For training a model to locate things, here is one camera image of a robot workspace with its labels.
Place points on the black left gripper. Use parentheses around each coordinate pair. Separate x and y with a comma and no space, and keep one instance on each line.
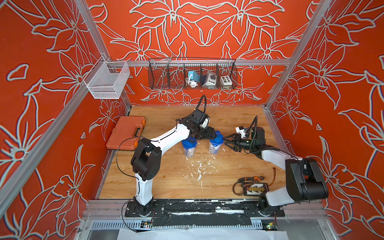
(210,132)

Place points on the white grey device in basket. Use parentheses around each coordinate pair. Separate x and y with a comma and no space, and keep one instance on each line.
(209,80)

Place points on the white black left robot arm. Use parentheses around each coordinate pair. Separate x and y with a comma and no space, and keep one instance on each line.
(146,161)

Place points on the blue white item in basket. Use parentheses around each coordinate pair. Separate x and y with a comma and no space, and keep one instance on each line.
(193,79)

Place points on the black wire wall basket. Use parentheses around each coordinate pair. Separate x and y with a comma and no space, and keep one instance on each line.
(176,73)

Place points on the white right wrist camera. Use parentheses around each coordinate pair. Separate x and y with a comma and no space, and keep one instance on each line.
(242,131)

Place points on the blue lid of jar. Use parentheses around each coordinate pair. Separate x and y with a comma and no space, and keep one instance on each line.
(189,143)
(218,140)

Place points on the clear jar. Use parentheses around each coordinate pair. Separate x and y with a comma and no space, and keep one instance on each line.
(189,152)
(214,148)

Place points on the orange black pliers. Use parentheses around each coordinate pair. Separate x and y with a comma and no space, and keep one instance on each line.
(255,179)

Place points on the white button box in basket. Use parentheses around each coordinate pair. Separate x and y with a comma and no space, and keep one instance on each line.
(226,82)

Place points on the clear plastic wall bin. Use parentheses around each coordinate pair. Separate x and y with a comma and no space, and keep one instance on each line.
(107,80)

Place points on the orange plastic tool case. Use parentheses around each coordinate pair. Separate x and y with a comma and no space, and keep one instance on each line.
(126,133)

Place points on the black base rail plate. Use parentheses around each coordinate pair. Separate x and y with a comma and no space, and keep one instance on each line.
(162,207)

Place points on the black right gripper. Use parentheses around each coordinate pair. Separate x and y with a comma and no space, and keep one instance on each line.
(232,143)

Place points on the black charger board with connectors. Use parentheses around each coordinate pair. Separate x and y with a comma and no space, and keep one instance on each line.
(255,189)

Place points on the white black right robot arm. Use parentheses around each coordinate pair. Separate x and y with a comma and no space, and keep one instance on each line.
(304,179)

